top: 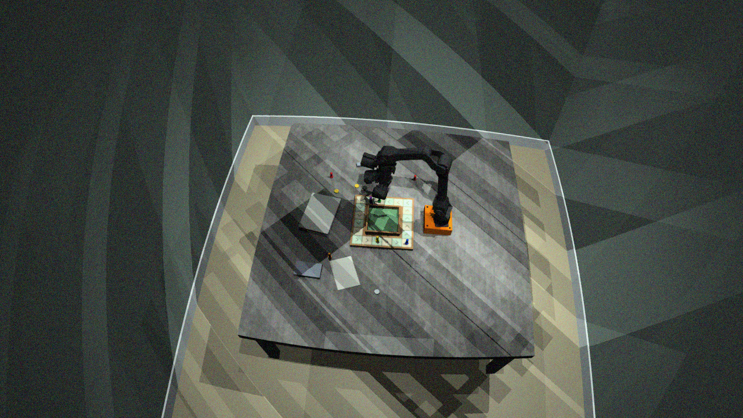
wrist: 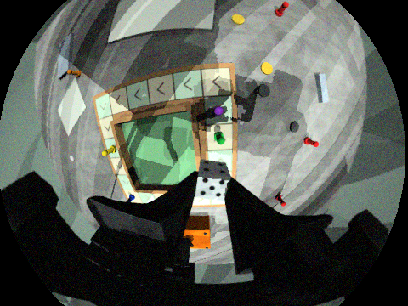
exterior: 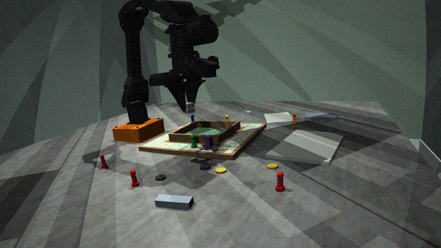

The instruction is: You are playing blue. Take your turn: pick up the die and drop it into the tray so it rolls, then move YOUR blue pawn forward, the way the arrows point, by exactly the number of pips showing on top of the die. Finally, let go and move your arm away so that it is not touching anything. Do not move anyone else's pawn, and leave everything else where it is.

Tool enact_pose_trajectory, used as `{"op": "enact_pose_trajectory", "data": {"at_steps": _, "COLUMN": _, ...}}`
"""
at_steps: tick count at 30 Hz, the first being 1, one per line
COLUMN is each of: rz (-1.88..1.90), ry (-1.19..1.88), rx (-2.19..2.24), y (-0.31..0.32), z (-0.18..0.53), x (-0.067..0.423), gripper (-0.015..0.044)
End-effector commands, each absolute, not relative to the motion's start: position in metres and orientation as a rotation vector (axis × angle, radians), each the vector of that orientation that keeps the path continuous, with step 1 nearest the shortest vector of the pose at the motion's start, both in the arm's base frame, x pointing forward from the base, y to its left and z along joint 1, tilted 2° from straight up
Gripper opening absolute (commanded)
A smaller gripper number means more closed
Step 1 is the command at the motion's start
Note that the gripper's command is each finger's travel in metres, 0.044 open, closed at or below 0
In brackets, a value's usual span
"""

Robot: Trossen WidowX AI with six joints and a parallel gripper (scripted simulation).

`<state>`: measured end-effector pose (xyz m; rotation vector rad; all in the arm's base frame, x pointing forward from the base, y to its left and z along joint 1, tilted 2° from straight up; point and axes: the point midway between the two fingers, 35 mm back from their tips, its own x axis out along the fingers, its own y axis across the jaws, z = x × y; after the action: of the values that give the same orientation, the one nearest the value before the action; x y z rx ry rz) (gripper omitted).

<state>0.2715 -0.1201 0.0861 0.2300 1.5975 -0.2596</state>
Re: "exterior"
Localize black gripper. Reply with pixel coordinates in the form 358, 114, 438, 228
149, 47, 206, 111

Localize grey die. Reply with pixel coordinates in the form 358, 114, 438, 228
181, 102, 195, 114

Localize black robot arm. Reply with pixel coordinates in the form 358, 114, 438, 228
118, 0, 220, 124

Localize green game pawn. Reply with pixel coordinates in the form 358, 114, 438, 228
191, 134, 197, 148

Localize yellow flat disc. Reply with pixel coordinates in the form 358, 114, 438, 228
215, 167, 226, 174
267, 163, 278, 169

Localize red pawn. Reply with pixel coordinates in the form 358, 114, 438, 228
276, 172, 285, 192
130, 170, 139, 187
100, 154, 108, 168

